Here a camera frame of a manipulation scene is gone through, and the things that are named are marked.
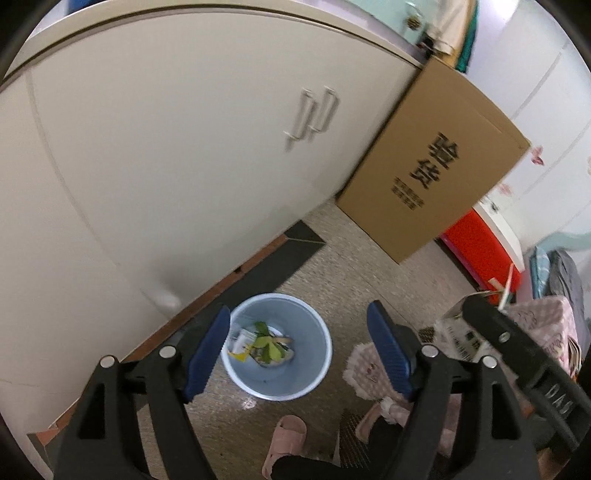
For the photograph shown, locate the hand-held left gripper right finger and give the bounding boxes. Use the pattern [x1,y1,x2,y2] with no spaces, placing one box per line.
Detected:
[366,300,542,480]

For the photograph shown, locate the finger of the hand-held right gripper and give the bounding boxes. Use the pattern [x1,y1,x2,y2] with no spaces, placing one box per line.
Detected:
[462,295,532,377]

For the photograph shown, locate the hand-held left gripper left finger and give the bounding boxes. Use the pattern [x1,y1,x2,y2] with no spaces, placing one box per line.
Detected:
[53,305,232,480]

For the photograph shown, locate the white printed carton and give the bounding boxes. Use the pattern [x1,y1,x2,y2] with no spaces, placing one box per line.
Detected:
[435,298,500,366]

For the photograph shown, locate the light blue trash bin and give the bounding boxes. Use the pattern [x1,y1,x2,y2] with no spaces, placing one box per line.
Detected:
[221,293,333,401]

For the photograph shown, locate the pink plush slipper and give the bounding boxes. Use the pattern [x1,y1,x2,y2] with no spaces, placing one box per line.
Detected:
[344,344,458,457]

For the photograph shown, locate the green leaves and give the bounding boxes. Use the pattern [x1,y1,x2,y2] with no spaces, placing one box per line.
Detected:
[252,322,291,365]

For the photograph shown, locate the teal bedding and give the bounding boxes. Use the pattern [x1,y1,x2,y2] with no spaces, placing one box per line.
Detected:
[527,246,555,301]

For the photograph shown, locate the grey blanket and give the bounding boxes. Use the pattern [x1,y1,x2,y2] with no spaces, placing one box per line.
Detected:
[549,249,588,324]

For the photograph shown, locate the red storage box white lid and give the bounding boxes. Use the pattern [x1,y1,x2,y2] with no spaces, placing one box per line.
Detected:
[438,194,526,296]

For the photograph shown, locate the pink rubber slipper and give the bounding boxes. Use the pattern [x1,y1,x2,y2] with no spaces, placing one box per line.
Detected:
[262,414,308,480]

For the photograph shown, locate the person's black trouser leg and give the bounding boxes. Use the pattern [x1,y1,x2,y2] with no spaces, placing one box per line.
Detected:
[271,415,416,480]

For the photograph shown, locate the white cabinet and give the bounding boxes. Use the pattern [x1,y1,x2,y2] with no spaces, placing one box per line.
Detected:
[0,0,433,444]

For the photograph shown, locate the brown cardboard box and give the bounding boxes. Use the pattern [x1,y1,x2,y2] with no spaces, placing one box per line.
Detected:
[335,58,532,265]

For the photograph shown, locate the white wardrobe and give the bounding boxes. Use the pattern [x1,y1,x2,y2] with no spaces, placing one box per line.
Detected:
[465,0,591,236]

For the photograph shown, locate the teal hanging garment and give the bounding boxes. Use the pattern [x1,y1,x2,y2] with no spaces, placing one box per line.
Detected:
[455,7,482,75]

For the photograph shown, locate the beige hanging garment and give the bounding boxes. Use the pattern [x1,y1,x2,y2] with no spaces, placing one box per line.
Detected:
[426,0,476,60]

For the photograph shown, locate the white cabinet door handle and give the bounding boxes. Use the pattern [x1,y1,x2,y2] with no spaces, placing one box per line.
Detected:
[283,88,315,151]
[308,85,341,141]

